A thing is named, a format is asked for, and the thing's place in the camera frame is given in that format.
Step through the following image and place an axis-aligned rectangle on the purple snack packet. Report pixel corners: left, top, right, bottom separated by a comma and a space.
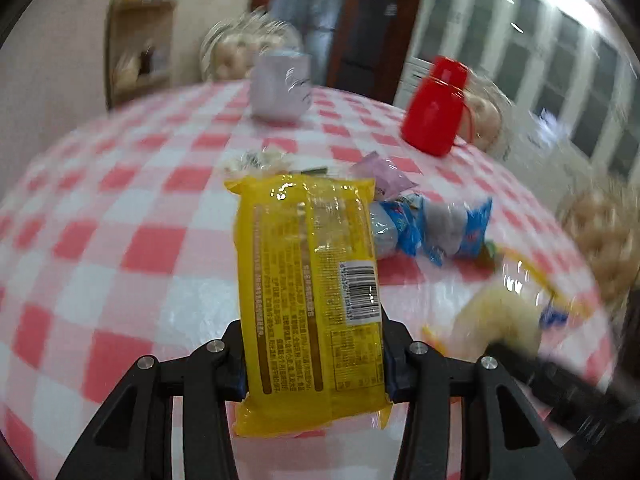
349, 152, 416, 200

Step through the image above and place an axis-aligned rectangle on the beige chair at right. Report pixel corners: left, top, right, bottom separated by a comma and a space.
558, 176, 639, 306

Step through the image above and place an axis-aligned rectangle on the blue white snack packet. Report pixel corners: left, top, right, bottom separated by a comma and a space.
369, 193, 494, 266

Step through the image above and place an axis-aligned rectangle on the beige tufted chair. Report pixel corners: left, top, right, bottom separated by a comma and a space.
198, 6, 303, 82

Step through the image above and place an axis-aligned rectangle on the white floral teapot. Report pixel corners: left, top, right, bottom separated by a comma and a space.
250, 49, 312, 124

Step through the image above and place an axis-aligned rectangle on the wooden corner shelf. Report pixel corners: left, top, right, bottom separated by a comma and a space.
104, 0, 177, 110

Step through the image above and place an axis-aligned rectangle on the white glass door cabinet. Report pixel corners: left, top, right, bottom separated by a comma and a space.
394, 0, 639, 182

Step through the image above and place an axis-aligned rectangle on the beige chair behind jug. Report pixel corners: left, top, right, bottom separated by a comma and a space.
458, 72, 514, 160

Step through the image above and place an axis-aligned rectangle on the red plastic jug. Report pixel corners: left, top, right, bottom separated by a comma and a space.
400, 56, 475, 158

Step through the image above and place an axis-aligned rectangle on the dark wooden doorway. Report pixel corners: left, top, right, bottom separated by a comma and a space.
250, 0, 421, 104

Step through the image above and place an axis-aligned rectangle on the clear cookie packet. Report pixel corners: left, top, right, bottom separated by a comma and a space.
422, 248, 594, 362

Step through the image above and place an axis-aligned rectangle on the white nut snack packet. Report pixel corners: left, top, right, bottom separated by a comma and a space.
224, 148, 294, 180

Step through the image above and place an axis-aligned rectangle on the yellow snack packet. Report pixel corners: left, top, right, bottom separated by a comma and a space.
226, 174, 390, 438

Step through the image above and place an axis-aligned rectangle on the red white checkered tablecloth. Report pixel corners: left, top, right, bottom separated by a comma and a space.
1, 82, 615, 479

